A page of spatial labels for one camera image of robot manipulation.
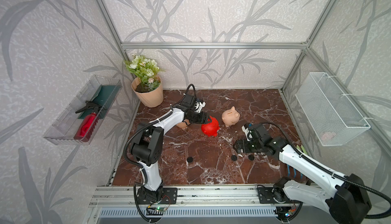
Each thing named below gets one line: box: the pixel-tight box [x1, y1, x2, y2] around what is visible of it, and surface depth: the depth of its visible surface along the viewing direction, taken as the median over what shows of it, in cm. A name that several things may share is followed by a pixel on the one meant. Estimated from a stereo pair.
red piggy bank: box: [201, 116, 220, 137], surface depth 91 cm
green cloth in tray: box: [77, 84, 122, 120], surface depth 69 cm
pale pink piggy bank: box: [221, 105, 241, 128], surface depth 97 cm
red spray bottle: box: [73, 100, 103, 143], surface depth 61 cm
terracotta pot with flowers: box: [125, 53, 166, 108], surface depth 101 cm
